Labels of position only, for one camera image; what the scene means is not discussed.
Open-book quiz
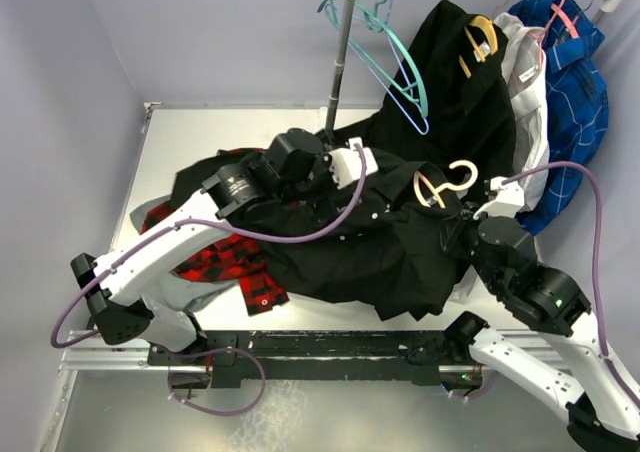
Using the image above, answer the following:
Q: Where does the beige plastic hanger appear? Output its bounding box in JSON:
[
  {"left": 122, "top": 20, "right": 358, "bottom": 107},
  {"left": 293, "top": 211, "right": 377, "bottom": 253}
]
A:
[{"left": 412, "top": 160, "right": 479, "bottom": 208}]

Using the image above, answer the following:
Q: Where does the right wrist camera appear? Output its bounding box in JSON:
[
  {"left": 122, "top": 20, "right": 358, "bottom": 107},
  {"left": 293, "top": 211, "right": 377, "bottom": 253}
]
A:
[{"left": 473, "top": 176, "right": 525, "bottom": 220}]

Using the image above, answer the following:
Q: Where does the yellow hanger in black shirt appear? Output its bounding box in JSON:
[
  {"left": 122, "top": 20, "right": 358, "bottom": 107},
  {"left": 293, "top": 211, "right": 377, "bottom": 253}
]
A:
[{"left": 454, "top": 14, "right": 505, "bottom": 80}]

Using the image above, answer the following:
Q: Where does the hanging blue plaid shirt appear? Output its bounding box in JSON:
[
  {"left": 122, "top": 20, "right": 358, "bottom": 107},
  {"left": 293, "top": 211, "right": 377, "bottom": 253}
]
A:
[{"left": 504, "top": 0, "right": 610, "bottom": 238}]

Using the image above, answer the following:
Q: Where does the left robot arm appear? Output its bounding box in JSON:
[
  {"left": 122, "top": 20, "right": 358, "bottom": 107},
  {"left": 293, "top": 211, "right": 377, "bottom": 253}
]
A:
[{"left": 71, "top": 128, "right": 336, "bottom": 364}]

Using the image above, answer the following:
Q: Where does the aluminium frame rail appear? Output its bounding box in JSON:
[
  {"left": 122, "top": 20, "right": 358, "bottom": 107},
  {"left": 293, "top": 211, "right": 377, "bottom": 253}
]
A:
[{"left": 57, "top": 329, "right": 571, "bottom": 373}]

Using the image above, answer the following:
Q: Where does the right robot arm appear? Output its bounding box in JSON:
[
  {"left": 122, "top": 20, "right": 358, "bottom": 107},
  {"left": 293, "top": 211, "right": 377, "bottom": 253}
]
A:
[{"left": 440, "top": 211, "right": 639, "bottom": 451}]

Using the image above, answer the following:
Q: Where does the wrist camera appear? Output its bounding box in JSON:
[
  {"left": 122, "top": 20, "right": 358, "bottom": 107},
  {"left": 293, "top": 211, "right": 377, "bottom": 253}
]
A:
[
  {"left": 473, "top": 176, "right": 525, "bottom": 220},
  {"left": 329, "top": 137, "right": 378, "bottom": 190}
]

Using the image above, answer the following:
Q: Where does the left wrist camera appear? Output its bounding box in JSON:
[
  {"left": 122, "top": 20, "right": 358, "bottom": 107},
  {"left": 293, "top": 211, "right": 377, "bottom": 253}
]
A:
[{"left": 329, "top": 137, "right": 378, "bottom": 190}]

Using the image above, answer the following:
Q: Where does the teal plastic hanger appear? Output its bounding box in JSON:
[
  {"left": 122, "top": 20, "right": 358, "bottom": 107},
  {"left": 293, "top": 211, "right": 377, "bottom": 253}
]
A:
[{"left": 318, "top": 0, "right": 429, "bottom": 121}]

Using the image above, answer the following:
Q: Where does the hanging white shirt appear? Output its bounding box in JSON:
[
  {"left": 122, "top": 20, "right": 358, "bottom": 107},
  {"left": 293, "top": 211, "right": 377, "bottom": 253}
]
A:
[{"left": 447, "top": 11, "right": 551, "bottom": 303}]

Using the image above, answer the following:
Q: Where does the hanging black shirt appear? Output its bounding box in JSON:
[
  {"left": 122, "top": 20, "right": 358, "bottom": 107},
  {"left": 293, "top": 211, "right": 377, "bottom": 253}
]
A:
[{"left": 334, "top": 0, "right": 516, "bottom": 203}]

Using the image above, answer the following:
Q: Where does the pink hanger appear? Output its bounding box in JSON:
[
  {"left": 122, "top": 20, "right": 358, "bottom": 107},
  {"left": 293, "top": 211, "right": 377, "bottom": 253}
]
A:
[{"left": 535, "top": 0, "right": 579, "bottom": 70}]

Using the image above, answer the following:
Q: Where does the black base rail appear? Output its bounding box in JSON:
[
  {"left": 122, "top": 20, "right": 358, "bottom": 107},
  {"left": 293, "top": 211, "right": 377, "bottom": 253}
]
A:
[{"left": 148, "top": 330, "right": 484, "bottom": 390}]

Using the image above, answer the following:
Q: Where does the red black plaid shirt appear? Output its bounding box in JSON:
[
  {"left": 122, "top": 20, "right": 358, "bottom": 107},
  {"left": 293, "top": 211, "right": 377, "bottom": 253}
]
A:
[{"left": 140, "top": 146, "right": 291, "bottom": 316}]

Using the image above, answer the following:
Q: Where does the grey shirt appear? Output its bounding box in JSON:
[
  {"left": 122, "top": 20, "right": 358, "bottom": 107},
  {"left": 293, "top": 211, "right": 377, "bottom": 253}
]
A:
[{"left": 129, "top": 196, "right": 238, "bottom": 314}]

